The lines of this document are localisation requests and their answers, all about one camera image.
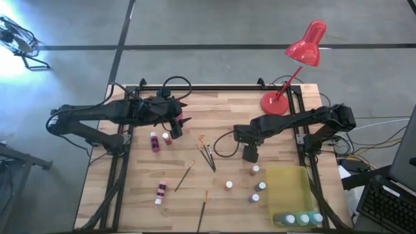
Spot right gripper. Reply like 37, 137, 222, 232
233, 122, 261, 164

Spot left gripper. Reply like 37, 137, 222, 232
142, 96, 192, 140

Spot black paintbrush orange bristles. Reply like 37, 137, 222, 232
198, 135, 211, 160

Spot magenta paint bottle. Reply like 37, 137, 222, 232
149, 131, 161, 153

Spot thin black paintbrush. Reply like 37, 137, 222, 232
174, 159, 196, 193

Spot large dark teal bottle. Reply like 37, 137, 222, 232
274, 212, 296, 228

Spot wide black paintbrush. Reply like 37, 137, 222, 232
196, 189, 209, 233

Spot large green bottle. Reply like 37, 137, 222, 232
294, 211, 310, 228

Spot pink paint bottle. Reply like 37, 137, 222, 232
155, 180, 168, 205

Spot yellow translucent tray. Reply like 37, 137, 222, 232
265, 166, 315, 228

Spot black power adapter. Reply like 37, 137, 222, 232
341, 158, 368, 173

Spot red desk lamp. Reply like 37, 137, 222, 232
260, 19, 328, 116

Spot black keyboard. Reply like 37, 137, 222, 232
356, 175, 416, 233

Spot operator computer monitor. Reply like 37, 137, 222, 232
388, 103, 416, 193

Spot black equipment stand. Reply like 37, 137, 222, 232
0, 142, 53, 225

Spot black camera cable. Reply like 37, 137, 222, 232
161, 75, 193, 100
213, 129, 241, 159

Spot black aluminium frame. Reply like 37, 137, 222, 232
75, 77, 352, 233

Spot white cable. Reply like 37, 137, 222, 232
344, 117, 411, 134

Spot yellow cable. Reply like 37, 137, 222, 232
347, 138, 404, 160

